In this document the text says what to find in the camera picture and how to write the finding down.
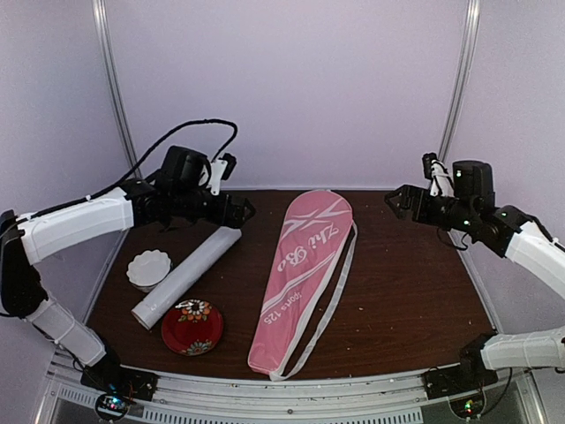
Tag front aluminium rail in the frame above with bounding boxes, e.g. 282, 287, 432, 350
32, 350, 550, 423

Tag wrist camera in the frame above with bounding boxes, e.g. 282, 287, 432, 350
207, 153, 237, 196
422, 153, 454, 197

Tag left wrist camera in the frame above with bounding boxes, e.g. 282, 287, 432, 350
207, 153, 237, 196

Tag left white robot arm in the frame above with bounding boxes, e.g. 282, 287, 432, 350
1, 146, 256, 392

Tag aluminium frame post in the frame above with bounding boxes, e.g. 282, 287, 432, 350
92, 0, 137, 165
438, 0, 481, 163

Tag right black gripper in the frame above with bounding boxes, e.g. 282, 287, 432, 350
384, 185, 476, 233

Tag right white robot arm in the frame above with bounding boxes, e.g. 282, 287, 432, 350
385, 153, 564, 390

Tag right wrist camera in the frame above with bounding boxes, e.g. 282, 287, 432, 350
422, 153, 454, 197

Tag right aluminium frame post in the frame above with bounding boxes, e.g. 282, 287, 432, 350
438, 0, 481, 163

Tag white shuttlecock tube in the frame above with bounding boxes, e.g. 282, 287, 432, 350
132, 227, 242, 330

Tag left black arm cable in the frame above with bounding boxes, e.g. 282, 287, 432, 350
17, 118, 239, 222

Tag red floral plate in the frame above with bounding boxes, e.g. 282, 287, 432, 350
161, 299, 224, 357

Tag pink racket bag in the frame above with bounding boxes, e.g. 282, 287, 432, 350
247, 190, 358, 382

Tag left aluminium frame post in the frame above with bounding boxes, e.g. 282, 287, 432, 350
92, 0, 137, 165

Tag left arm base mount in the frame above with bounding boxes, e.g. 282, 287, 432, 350
68, 347, 158, 423

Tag white scalloped bowl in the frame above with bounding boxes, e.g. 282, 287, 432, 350
126, 250, 172, 292

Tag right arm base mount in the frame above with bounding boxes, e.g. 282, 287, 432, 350
422, 331, 498, 421

